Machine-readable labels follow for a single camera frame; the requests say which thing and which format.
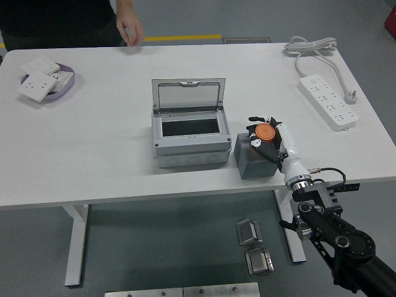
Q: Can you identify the purple oval tray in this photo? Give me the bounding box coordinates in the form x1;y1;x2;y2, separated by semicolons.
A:
20;62;77;101

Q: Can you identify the silver metal plate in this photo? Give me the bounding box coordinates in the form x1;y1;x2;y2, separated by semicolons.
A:
104;287;184;297
182;282;260;297

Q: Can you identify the white socket panel with label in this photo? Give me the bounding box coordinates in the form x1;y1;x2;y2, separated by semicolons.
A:
51;70;75;93

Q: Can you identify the dark brown floor plate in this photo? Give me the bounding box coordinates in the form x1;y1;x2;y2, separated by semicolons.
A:
223;37;272;45

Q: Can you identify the silver metal bracket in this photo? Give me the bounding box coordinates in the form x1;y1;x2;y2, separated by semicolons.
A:
235;218;264;247
244;247;275;277

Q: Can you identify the red box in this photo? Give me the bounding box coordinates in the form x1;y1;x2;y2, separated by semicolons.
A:
383;6;396;32

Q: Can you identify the person's left hand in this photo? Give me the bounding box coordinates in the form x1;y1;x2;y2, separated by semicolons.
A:
116;9;145;48

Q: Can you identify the white power cord with plug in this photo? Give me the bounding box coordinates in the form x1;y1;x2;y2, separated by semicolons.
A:
283;35;359;106

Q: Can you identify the yellow floor tape line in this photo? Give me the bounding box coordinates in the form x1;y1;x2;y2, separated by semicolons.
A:
0;33;223;49

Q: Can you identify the grey enclosure box clear lid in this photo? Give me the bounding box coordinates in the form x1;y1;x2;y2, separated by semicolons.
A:
151;77;233;170

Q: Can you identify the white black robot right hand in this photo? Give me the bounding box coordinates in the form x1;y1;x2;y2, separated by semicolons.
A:
246;116;312;186

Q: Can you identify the white blank switch panel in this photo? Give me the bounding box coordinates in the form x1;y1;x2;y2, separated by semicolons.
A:
20;54;61;75

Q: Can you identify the grey cube with round hole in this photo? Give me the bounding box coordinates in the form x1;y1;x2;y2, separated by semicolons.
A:
234;132;281;180

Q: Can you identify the white table leg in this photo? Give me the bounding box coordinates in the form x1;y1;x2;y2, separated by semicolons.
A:
61;204;90;288
274;187;307;264

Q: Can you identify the white power strip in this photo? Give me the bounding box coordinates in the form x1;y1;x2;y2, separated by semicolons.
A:
298;74;359;132

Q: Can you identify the black table control panel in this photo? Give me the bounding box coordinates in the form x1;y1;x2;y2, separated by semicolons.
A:
334;183;361;192

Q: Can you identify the orange cylinder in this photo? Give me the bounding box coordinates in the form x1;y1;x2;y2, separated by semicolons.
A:
254;123;277;145

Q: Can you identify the white wall socket panel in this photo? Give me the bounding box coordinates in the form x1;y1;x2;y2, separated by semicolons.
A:
17;70;58;102

